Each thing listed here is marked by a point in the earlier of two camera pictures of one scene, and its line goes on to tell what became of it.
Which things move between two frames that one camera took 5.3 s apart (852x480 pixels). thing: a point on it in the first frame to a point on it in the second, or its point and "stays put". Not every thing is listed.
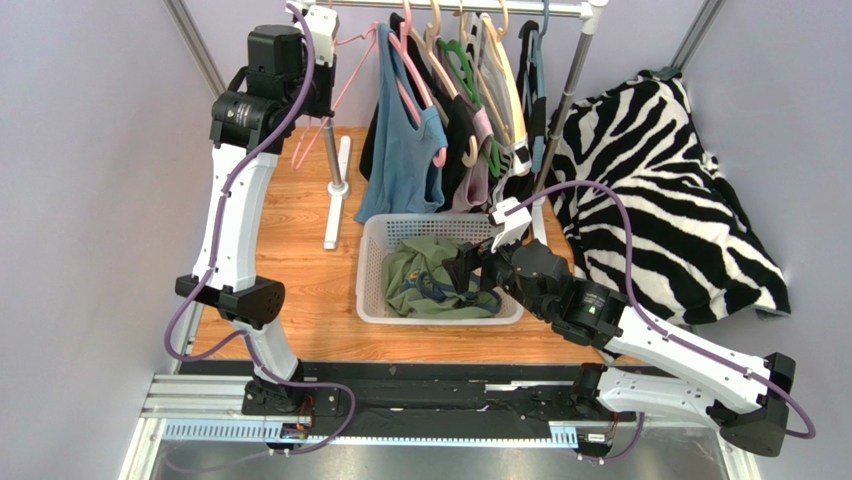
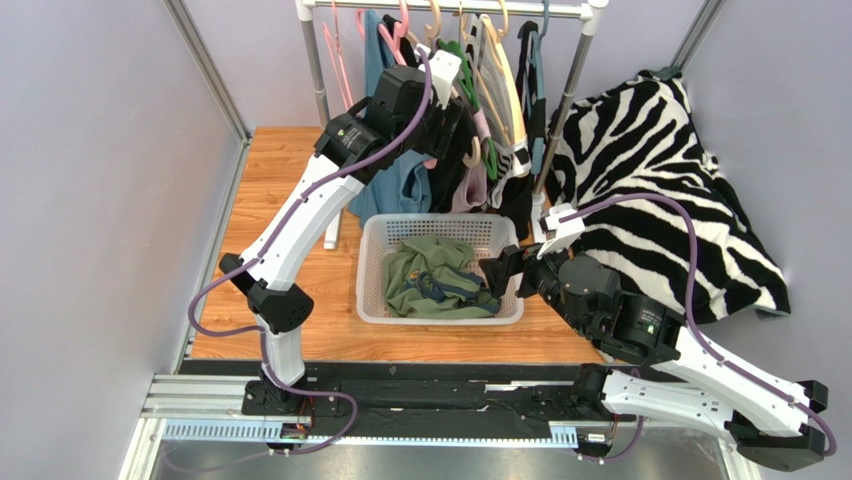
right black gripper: (475, 264) to (523, 275)
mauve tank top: (473, 190) stays put
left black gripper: (320, 107) to (438, 142)
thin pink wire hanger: (374, 32) to (337, 42)
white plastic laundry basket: (401, 277) stays put
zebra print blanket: (698, 253) stays put
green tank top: (417, 284) stays put
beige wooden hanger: (431, 44) stays put
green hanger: (455, 57) stays put
